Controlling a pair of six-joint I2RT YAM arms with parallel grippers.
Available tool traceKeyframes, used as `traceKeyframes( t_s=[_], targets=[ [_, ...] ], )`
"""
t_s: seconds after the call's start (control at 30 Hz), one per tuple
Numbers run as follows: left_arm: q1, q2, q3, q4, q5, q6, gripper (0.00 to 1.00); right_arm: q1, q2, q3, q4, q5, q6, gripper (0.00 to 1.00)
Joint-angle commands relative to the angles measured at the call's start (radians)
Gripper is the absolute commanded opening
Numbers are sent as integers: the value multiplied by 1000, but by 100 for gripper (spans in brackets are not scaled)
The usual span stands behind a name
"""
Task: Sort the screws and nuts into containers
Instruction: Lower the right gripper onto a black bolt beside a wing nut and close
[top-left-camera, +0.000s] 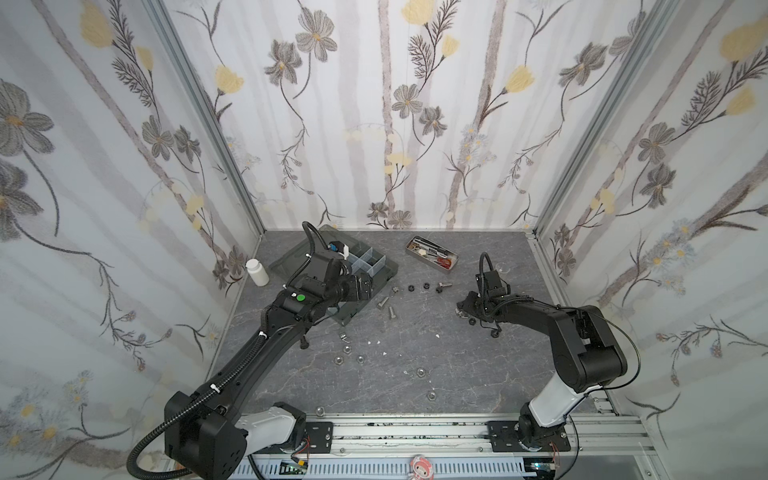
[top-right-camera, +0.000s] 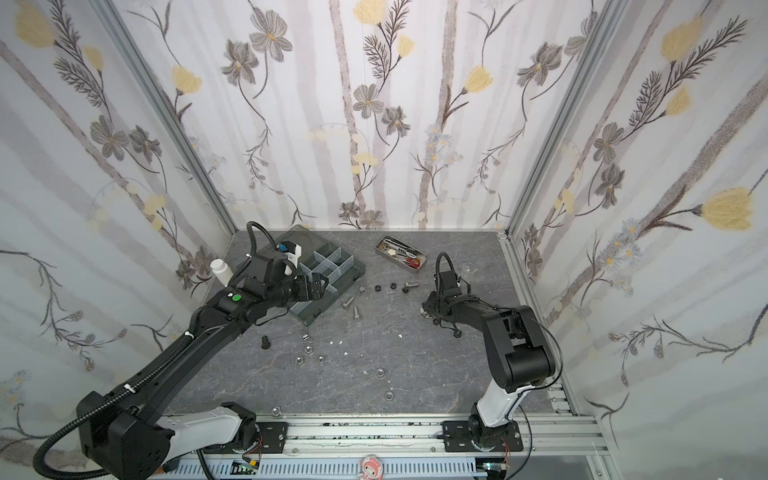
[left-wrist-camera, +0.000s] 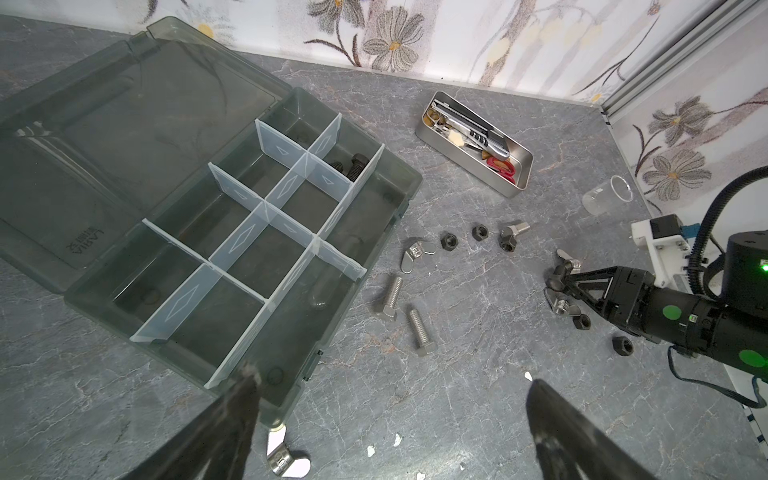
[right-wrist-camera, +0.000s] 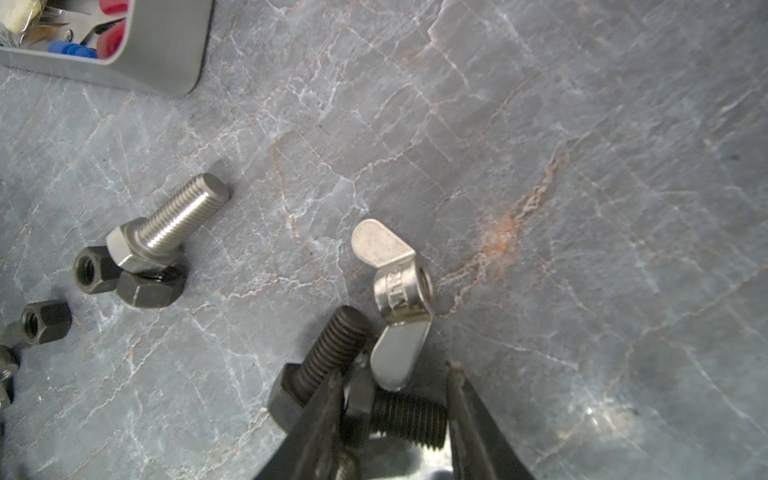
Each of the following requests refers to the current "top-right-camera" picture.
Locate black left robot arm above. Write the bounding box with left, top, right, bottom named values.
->
left=33, top=221, right=330, bottom=479

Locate green compartment organizer box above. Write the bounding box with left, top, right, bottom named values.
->
left=276, top=225, right=366, bottom=327

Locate pink figurine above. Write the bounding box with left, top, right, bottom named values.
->
left=357, top=455, right=384, bottom=480

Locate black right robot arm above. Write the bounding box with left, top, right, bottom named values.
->
left=421, top=252, right=563, bottom=453

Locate white plastic bottle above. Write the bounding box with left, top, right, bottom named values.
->
left=210, top=258, right=234, bottom=286

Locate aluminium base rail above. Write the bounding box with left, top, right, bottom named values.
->
left=149, top=412, right=613, bottom=480

